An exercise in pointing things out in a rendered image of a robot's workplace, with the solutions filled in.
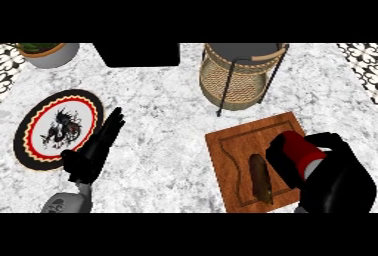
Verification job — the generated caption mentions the black box appliance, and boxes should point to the black box appliance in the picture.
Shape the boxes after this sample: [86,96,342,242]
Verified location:
[92,43,182,69]

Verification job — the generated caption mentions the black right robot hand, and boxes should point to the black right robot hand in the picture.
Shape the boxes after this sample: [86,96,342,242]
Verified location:
[266,131,378,214]

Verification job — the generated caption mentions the grey plant pot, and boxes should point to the grey plant pot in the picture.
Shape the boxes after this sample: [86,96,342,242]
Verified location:
[15,43,82,70]

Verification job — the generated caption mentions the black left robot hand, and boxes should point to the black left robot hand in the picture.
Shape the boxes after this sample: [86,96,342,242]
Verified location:
[59,106,127,185]

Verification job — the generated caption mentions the brown wooden cutting board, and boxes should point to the brown wooden cutting board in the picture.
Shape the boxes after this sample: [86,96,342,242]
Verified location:
[204,111,308,214]

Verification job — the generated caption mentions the black white patterned mat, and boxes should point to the black white patterned mat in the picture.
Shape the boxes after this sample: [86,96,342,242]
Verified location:
[337,43,378,106]
[0,43,28,100]

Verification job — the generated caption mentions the round dragon-print plate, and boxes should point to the round dragon-print plate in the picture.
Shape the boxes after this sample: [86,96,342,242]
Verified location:
[12,88,105,172]

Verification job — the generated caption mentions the red can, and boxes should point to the red can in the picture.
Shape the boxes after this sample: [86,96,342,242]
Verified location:
[281,130,328,180]

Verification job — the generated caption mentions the wicker tiered basket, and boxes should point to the wicker tiered basket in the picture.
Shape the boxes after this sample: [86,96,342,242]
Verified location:
[198,43,291,118]

